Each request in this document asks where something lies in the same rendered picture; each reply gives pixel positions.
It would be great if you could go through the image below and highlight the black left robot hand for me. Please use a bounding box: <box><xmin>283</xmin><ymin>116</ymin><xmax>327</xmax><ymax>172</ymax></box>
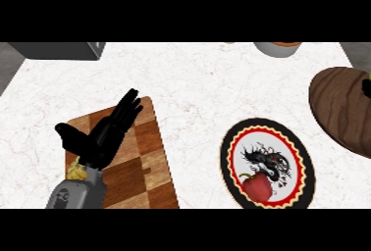
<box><xmin>54</xmin><ymin>87</ymin><xmax>145</xmax><ymax>172</ymax></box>

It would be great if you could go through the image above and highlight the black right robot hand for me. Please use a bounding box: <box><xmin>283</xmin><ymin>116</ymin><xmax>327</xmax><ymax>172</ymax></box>
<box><xmin>361</xmin><ymin>78</ymin><xmax>371</xmax><ymax>99</ymax></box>

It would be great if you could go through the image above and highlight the brown wooden bowl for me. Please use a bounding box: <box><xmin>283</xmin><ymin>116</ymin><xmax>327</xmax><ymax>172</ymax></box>
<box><xmin>309</xmin><ymin>66</ymin><xmax>371</xmax><ymax>160</ymax></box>

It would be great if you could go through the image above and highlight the black red patterned plate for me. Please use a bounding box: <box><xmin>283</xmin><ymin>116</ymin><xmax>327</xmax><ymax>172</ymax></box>
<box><xmin>221</xmin><ymin>118</ymin><xmax>318</xmax><ymax>210</ymax></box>

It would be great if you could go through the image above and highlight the checkered wooden cutting board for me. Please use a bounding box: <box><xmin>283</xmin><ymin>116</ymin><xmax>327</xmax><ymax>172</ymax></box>
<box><xmin>65</xmin><ymin>95</ymin><xmax>182</xmax><ymax>210</ymax></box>

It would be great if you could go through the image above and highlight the grey cup with orange rim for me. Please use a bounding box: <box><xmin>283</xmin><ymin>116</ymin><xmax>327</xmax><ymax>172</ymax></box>
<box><xmin>255</xmin><ymin>41</ymin><xmax>303</xmax><ymax>59</ymax></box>

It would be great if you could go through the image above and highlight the dark grey box appliance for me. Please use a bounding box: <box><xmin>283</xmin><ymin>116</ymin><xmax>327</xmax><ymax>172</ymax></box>
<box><xmin>8</xmin><ymin>41</ymin><xmax>108</xmax><ymax>62</ymax></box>

